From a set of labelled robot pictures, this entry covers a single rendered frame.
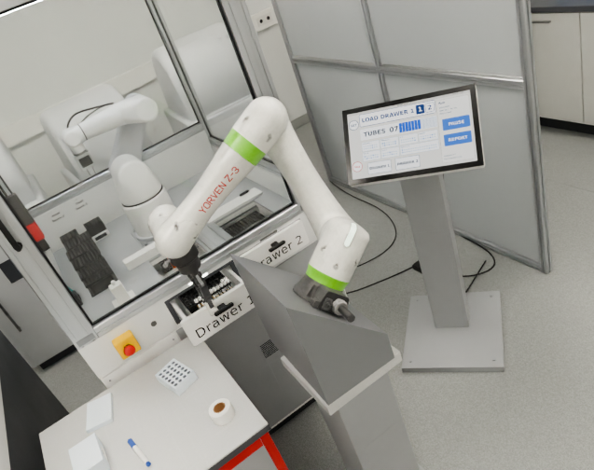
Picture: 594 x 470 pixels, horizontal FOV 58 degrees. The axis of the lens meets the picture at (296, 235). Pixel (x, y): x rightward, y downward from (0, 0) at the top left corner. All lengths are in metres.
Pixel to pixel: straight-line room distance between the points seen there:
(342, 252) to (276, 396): 1.12
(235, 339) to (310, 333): 0.81
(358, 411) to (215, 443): 0.44
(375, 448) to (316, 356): 0.54
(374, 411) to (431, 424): 0.67
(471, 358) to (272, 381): 0.90
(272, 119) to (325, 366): 0.69
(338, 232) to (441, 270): 1.09
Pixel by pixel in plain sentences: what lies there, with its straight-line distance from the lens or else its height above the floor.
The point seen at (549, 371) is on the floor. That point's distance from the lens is 2.57.
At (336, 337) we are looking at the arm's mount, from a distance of 1.47.
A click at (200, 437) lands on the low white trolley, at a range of 1.70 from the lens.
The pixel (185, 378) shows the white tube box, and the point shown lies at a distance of 1.85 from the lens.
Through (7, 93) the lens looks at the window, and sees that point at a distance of 1.73.
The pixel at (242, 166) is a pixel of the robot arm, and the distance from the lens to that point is 1.46.
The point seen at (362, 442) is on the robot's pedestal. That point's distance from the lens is 1.85.
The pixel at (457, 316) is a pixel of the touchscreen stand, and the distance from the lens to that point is 2.68.
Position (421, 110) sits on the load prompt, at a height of 1.15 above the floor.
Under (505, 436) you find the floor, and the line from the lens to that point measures 2.38.
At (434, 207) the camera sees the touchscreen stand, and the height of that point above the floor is 0.74.
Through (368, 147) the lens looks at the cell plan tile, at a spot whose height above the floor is 1.07.
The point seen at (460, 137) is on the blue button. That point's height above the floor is 1.05.
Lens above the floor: 1.95
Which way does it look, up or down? 31 degrees down
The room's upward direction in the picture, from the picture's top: 21 degrees counter-clockwise
